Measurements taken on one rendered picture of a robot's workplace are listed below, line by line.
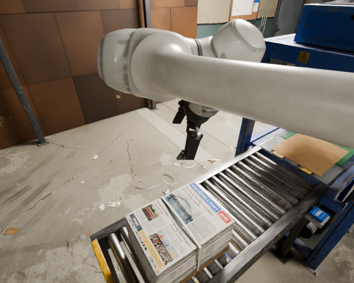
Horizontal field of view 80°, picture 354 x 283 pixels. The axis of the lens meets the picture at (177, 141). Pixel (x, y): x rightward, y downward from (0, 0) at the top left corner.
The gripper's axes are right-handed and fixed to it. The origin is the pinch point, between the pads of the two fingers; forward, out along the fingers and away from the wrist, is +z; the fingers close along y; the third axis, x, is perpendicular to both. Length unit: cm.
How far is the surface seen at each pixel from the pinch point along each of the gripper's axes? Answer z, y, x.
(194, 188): 34.9, 9.6, 16.9
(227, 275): 37, 47, 28
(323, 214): 42, 27, 99
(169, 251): 23.9, 34.3, -0.6
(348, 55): -12, -43, 90
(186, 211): 30.2, 20.2, 10.2
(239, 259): 39, 42, 36
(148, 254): 25.5, 34.4, -8.0
